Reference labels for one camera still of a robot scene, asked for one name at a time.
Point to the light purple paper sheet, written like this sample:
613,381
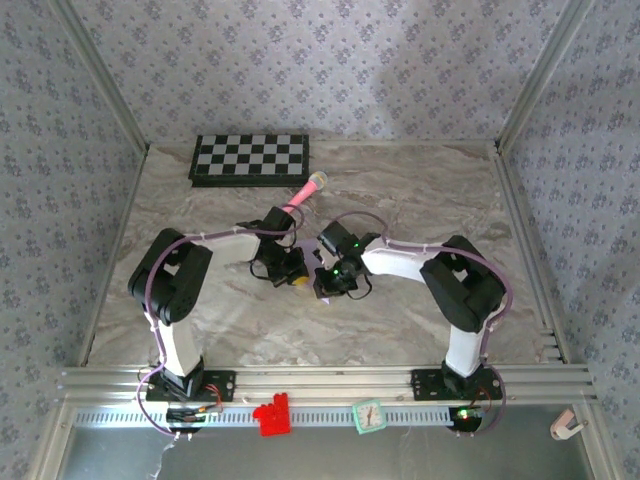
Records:
307,246

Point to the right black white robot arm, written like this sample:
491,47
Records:
465,290

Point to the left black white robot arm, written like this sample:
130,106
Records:
165,280

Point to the pink toy microphone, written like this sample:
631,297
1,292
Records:
312,182

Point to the black white chessboard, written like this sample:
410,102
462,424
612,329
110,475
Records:
250,160

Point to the red toy brick block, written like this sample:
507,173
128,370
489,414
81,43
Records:
272,417

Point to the green toy clock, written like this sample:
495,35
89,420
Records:
369,416

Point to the small electronics board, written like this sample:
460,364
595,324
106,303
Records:
185,415
465,415

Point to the white torn tape strip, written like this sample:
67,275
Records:
162,457

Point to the beige plastic hook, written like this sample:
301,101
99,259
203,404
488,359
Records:
562,425

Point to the long aluminium mounting rail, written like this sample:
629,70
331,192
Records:
320,385

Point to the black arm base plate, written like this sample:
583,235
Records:
222,385
425,385

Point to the aluminium side rail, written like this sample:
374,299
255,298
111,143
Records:
129,210
517,200

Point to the grey metal base plate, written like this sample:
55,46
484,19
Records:
320,455

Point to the aluminium frame post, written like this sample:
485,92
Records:
542,75
103,75

